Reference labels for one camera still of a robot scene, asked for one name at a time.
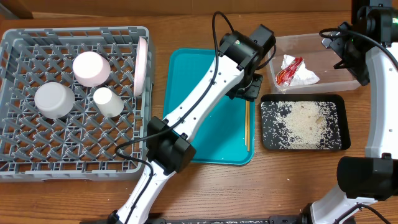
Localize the black plastic tray bin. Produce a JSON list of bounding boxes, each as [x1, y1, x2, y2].
[[260, 94, 351, 151]]

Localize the large white plate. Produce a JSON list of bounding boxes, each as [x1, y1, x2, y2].
[[133, 37, 148, 97]]

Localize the white tissue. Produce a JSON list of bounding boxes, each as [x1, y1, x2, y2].
[[281, 55, 320, 86]]

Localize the small pink bowl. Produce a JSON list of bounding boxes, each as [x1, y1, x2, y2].
[[72, 52, 111, 87]]

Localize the left wooden chopstick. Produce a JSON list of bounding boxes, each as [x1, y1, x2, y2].
[[244, 101, 249, 147]]

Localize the right wooden chopstick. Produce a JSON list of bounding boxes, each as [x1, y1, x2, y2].
[[246, 101, 250, 152]]

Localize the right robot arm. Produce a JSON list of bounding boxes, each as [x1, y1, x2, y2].
[[297, 0, 397, 223]]

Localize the white paper cup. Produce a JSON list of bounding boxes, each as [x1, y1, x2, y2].
[[93, 87, 124, 118]]

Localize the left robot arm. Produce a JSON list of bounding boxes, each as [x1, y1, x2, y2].
[[107, 25, 276, 223]]

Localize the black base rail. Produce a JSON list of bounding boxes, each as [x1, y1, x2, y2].
[[79, 215, 308, 224]]

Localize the clear plastic bin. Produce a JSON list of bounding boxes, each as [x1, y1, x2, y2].
[[266, 34, 360, 94]]

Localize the red snack wrapper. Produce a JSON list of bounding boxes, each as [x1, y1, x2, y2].
[[275, 55, 304, 86]]

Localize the teal serving tray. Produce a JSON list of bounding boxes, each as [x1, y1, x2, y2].
[[163, 49, 255, 166]]

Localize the grey metal saucer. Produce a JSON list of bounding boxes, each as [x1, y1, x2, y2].
[[34, 82, 75, 119]]

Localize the rice leftovers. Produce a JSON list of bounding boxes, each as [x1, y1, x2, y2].
[[261, 101, 342, 150]]

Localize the grey plastic dish rack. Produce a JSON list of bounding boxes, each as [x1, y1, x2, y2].
[[1, 26, 155, 182]]

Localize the wooden chopstick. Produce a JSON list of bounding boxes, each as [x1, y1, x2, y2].
[[244, 101, 249, 147], [246, 101, 250, 152]]

